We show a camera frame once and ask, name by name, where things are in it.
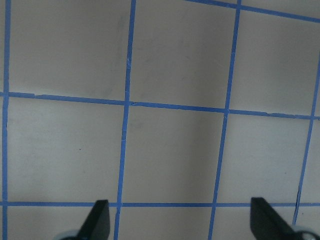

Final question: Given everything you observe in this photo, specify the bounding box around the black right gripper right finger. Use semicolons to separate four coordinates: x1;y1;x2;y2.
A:
250;197;303;240

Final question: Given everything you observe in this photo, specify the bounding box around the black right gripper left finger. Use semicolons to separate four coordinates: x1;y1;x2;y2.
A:
77;200;111;240

